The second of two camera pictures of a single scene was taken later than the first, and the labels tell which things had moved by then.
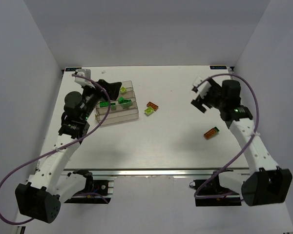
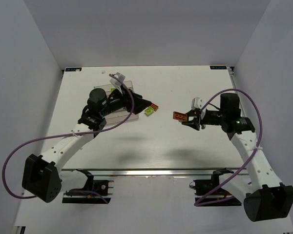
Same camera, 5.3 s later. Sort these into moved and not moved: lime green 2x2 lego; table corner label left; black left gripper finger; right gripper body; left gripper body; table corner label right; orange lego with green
Moved: right gripper body; black left gripper finger; orange lego with green; left gripper body
Not moved: table corner label right; lime green 2x2 lego; table corner label left
